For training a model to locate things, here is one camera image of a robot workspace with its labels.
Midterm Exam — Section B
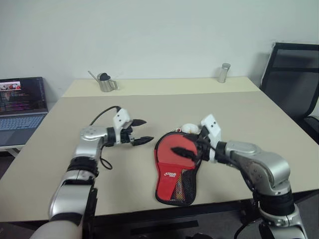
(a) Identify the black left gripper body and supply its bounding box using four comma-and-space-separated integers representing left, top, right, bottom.
116, 125, 137, 146

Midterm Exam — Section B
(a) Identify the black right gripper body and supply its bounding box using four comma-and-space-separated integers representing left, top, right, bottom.
195, 126, 212, 163

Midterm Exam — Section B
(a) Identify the red table tennis paddle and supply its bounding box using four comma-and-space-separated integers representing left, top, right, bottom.
158, 135, 198, 166

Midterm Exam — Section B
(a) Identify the black and red paddle case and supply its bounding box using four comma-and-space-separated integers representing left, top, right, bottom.
153, 128, 201, 207

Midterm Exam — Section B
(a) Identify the white round lumpy object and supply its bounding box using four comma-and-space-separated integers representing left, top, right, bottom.
181, 123, 199, 134

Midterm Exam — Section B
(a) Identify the steel pitcher with spout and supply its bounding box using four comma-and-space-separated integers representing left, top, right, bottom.
87, 71, 120, 93

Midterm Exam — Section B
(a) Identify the steel cylinder shaker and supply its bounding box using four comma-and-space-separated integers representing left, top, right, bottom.
217, 63, 231, 83

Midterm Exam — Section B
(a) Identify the black mesh office chair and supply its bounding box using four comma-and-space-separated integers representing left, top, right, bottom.
259, 42, 319, 145

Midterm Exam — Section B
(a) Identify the grey open laptop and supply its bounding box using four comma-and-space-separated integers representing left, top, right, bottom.
0, 76, 49, 147

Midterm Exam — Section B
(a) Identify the white side table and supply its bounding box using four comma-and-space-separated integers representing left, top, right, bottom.
0, 143, 28, 158

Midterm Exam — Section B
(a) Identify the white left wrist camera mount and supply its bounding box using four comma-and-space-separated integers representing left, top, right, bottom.
112, 108, 133, 131

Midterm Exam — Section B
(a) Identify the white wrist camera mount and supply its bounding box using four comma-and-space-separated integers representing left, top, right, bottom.
200, 114, 223, 164
112, 108, 133, 131

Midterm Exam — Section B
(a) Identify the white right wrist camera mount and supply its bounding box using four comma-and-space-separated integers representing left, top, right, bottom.
200, 114, 223, 164

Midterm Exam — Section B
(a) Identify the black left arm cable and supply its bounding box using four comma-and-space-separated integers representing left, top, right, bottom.
89, 106, 122, 170

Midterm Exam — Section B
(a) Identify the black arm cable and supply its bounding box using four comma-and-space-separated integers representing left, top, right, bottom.
89, 106, 122, 170
219, 159, 261, 207

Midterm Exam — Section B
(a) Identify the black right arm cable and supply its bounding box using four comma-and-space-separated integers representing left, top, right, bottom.
219, 159, 261, 207

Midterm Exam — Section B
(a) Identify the black table frame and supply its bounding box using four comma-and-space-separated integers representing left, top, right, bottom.
82, 198, 260, 239

